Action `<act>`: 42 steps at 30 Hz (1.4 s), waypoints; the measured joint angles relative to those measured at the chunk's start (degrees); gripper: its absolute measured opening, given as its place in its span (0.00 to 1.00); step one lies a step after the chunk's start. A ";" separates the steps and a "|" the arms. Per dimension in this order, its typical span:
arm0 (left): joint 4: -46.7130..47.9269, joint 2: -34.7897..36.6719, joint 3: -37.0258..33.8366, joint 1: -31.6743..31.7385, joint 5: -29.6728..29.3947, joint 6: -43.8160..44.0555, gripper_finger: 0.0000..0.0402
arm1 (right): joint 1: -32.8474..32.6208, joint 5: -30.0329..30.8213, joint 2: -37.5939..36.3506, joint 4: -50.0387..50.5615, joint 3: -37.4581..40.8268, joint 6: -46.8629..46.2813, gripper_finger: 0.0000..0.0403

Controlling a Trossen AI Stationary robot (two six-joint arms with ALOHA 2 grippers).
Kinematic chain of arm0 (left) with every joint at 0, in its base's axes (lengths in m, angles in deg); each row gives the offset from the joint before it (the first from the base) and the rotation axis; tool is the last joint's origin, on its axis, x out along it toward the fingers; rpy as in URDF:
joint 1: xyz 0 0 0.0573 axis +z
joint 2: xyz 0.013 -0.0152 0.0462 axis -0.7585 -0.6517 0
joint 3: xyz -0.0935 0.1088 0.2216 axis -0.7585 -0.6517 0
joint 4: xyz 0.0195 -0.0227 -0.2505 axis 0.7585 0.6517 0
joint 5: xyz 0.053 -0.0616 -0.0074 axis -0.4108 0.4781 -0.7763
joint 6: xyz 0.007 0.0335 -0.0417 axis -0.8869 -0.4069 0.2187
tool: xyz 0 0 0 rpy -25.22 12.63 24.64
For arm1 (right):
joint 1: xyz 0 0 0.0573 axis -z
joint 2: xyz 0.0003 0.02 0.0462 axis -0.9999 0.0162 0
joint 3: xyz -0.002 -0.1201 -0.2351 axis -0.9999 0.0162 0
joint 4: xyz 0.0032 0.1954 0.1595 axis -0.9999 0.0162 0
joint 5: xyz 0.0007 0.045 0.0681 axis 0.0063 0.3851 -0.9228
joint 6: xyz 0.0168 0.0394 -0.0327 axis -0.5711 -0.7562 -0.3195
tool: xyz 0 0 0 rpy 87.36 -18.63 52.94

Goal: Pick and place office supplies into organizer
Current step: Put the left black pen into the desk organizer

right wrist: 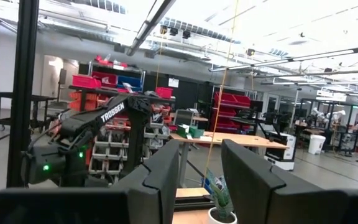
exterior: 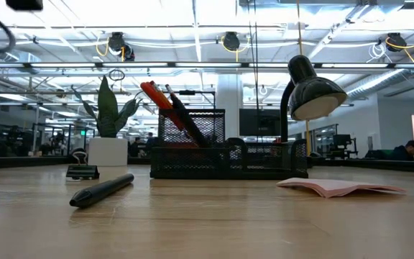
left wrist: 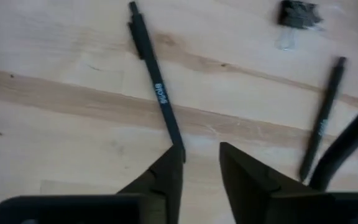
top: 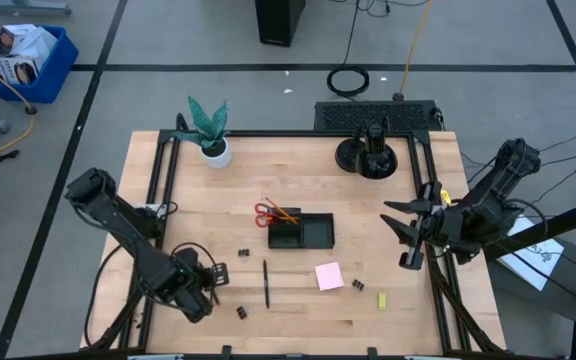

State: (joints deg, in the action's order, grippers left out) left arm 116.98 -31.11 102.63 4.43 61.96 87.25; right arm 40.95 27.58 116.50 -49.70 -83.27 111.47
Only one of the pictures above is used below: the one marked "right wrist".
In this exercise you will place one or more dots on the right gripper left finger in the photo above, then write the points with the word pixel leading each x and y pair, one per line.
pixel 154 193

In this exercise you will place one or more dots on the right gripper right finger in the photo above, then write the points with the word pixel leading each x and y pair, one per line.
pixel 259 193

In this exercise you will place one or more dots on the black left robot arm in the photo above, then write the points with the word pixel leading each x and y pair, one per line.
pixel 110 113

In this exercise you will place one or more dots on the green snake plant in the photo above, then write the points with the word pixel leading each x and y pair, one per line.
pixel 221 193

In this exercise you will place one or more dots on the white mobile cart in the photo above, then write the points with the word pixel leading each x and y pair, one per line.
pixel 283 152

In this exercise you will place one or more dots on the white plant pot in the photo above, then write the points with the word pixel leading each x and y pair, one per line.
pixel 211 217

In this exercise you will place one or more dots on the wooden background table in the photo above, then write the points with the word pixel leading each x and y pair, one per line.
pixel 235 139

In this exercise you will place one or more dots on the grey parts bin rack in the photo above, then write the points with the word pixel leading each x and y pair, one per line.
pixel 110 152

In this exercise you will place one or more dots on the green storage bins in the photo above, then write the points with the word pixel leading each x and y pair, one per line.
pixel 191 131

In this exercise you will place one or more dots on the white trash can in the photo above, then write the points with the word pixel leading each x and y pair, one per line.
pixel 316 144

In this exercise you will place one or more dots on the red bin shelf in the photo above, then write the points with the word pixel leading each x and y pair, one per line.
pixel 232 102

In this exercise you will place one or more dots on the red storage bin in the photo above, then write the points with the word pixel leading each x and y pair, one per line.
pixel 164 92
pixel 85 81

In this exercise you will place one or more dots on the blue storage bin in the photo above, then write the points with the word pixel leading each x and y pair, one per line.
pixel 129 82

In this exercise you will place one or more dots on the black utility cart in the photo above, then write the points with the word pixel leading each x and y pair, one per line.
pixel 47 98

